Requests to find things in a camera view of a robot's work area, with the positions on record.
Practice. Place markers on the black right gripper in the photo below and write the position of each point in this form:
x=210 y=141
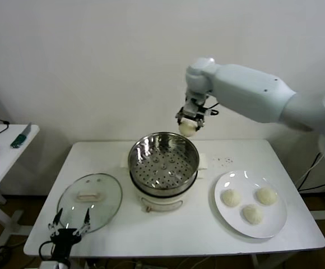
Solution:
x=193 y=106

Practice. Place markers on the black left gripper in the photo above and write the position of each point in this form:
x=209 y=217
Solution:
x=65 y=238

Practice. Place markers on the white steamed baozi bun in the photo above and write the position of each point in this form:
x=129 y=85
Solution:
x=252 y=214
x=231 y=197
x=187 y=129
x=266 y=196

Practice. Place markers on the round glass pot lid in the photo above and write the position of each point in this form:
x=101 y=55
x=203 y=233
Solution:
x=106 y=196

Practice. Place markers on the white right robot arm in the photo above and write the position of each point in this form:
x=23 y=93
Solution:
x=249 y=92

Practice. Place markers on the perforated steel steamer basket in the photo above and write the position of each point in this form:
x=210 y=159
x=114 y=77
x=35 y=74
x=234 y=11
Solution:
x=143 y=150

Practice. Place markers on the white side table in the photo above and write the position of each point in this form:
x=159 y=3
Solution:
x=8 y=162

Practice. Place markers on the white electric cooking pot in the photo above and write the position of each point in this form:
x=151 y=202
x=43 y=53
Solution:
x=162 y=203

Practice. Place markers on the white round plate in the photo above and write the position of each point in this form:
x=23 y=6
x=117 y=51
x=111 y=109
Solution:
x=232 y=221

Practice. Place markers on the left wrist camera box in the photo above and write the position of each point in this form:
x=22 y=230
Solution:
x=49 y=264

